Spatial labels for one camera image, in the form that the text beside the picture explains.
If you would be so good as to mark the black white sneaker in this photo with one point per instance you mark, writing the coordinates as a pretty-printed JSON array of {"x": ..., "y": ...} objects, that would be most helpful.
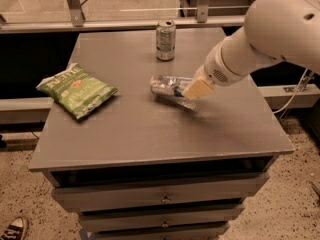
[{"x": 16, "y": 230}]

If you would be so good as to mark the silver redbull can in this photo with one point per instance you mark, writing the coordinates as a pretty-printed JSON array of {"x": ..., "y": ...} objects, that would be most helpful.
[{"x": 169, "y": 85}]

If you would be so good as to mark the metal railing frame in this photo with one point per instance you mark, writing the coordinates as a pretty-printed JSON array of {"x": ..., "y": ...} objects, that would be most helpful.
[{"x": 46, "y": 16}]

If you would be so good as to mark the middle grey drawer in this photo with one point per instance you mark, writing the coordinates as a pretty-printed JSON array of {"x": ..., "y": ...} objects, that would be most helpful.
[{"x": 161, "y": 218}]

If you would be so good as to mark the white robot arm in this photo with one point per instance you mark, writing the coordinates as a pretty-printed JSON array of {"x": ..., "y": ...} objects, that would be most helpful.
[{"x": 274, "y": 31}]

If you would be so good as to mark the green 7up can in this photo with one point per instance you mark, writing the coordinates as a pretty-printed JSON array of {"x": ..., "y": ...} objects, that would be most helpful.
[{"x": 165, "y": 40}]

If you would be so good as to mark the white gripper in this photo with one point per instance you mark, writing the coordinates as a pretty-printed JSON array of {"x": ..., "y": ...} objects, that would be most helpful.
[{"x": 216, "y": 70}]

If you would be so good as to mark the bottom grey drawer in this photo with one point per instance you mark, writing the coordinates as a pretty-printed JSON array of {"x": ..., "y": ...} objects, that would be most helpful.
[{"x": 184, "y": 232}]

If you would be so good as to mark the green chip bag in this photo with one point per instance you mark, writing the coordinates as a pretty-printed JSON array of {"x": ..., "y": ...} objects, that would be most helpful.
[{"x": 76, "y": 90}]

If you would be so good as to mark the grey drawer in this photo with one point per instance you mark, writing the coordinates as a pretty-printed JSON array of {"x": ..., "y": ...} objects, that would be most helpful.
[
  {"x": 184, "y": 232},
  {"x": 155, "y": 193},
  {"x": 161, "y": 218}
]

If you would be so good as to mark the grey drawer cabinet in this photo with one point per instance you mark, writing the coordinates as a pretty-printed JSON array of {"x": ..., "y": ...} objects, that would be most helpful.
[{"x": 137, "y": 136}]

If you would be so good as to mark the top grey drawer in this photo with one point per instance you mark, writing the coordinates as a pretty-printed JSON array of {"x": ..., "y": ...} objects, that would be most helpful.
[{"x": 155, "y": 193}]

